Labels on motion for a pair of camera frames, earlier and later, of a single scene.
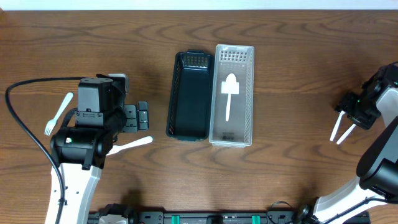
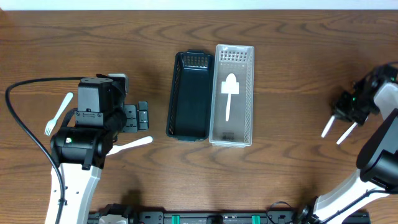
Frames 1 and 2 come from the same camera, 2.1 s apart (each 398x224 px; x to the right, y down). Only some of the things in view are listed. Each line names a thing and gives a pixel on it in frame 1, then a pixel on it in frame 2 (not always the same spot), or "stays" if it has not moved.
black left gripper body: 137,117 stays
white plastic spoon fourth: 347,134 stays
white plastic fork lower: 115,148 stays
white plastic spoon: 336,125 -> 328,125
